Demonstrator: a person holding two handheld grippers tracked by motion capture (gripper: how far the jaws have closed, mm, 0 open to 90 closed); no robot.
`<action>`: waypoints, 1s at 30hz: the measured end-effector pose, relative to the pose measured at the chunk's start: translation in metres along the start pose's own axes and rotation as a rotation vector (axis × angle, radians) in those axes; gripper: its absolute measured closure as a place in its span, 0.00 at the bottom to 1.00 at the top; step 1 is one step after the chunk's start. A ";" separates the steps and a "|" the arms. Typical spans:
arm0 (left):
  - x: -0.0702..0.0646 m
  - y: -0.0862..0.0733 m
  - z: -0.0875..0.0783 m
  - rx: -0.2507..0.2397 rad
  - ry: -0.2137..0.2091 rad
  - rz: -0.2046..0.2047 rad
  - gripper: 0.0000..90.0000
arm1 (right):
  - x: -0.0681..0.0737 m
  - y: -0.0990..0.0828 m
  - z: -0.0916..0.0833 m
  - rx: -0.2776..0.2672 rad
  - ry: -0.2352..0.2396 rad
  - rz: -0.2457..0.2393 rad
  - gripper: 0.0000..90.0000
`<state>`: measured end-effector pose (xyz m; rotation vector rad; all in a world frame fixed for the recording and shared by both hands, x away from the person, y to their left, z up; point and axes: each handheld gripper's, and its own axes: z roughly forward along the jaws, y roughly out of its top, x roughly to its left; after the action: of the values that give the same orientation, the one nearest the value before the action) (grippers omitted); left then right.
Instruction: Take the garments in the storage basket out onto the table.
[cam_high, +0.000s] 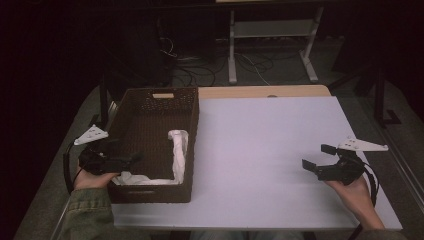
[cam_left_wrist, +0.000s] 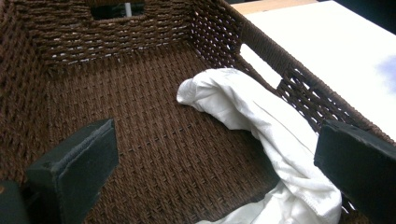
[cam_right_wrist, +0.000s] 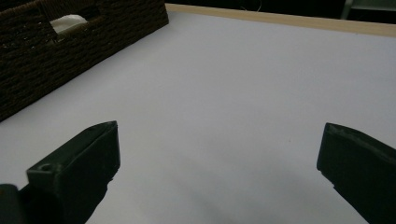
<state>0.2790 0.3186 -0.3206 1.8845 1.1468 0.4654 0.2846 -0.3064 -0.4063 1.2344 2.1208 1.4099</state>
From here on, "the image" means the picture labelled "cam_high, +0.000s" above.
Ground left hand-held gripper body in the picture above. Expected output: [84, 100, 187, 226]
[73, 124, 135, 176]

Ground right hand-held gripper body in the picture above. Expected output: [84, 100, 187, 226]
[315, 136, 390, 187]

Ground brown woven basket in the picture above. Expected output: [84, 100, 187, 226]
[107, 86, 200, 205]

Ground white cloth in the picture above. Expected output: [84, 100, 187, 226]
[111, 129, 190, 187]

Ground person's left hand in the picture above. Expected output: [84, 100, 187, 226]
[73, 162, 120, 192]

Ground person's right hand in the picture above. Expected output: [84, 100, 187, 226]
[324, 174, 376, 215]

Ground white table cover sheet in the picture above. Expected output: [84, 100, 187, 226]
[111, 95, 404, 231]

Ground black metal stand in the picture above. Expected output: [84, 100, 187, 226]
[328, 63, 403, 129]

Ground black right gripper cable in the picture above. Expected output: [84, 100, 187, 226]
[360, 159, 381, 208]

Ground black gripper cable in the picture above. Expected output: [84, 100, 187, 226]
[360, 159, 381, 208]
[62, 141, 84, 196]

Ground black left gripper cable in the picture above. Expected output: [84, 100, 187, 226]
[62, 141, 84, 196]

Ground black floor cables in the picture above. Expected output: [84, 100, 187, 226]
[173, 54, 231, 88]

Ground white floor cable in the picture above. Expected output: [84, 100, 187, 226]
[233, 52, 272, 87]

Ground white metal desk frame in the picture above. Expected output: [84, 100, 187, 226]
[227, 5, 325, 85]

